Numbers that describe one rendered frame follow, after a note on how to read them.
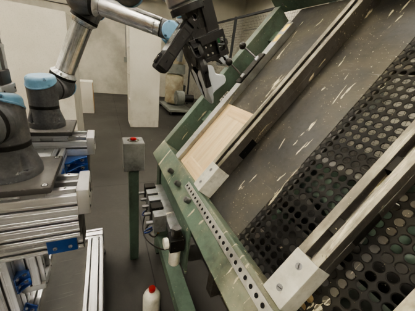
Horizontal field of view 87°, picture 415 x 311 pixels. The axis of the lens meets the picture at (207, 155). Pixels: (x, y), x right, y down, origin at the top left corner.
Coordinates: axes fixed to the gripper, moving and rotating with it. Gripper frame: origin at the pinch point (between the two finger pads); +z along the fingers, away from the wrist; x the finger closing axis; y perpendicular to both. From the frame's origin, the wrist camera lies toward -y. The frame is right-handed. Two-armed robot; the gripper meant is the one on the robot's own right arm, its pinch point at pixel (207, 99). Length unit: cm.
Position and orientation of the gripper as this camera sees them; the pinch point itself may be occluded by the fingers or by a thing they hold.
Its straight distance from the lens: 56.9
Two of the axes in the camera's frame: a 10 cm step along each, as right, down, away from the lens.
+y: 8.7, -4.7, 1.9
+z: 3.1, 7.9, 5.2
